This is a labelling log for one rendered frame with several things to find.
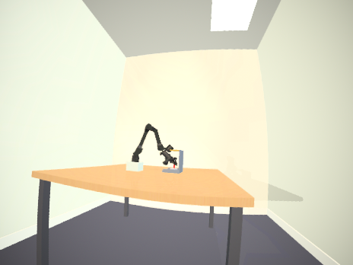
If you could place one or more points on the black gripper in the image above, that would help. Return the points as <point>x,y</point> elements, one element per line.
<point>170,159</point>

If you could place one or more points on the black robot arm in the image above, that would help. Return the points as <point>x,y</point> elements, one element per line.
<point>139,149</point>

